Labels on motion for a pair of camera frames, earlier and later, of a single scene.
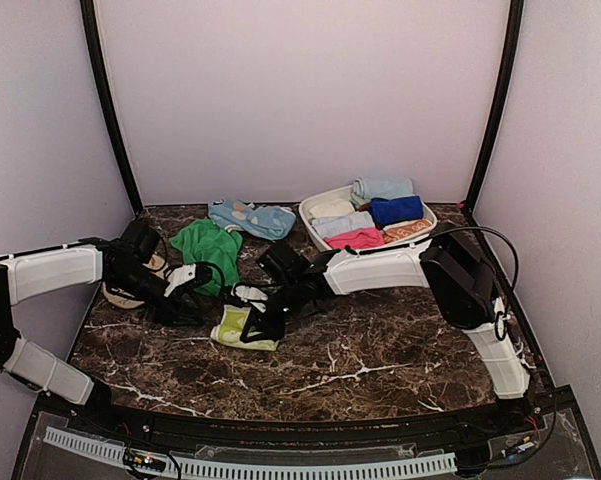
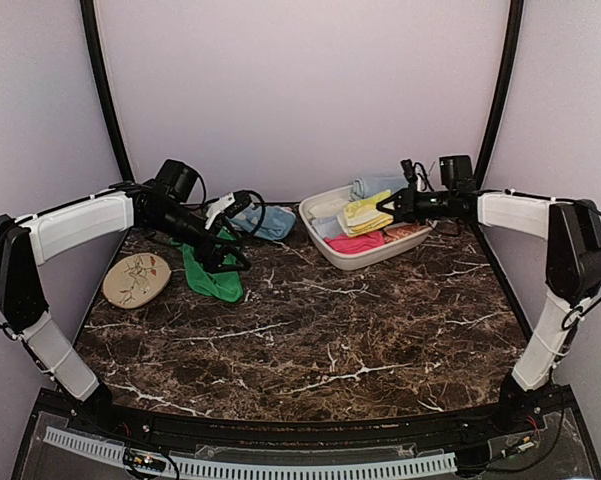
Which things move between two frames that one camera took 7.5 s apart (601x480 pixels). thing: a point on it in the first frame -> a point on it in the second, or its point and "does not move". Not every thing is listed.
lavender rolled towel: x=341 y=223 does not move
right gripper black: x=267 y=331 -> x=407 y=210
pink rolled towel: x=356 y=238 does not move
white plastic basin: x=345 y=193 does not move
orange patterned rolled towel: x=400 y=232 does not move
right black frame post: x=505 y=87 does not move
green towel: x=202 y=241 does not move
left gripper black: x=176 y=306 -> x=212 y=261
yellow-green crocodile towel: x=230 y=329 -> x=363 y=217
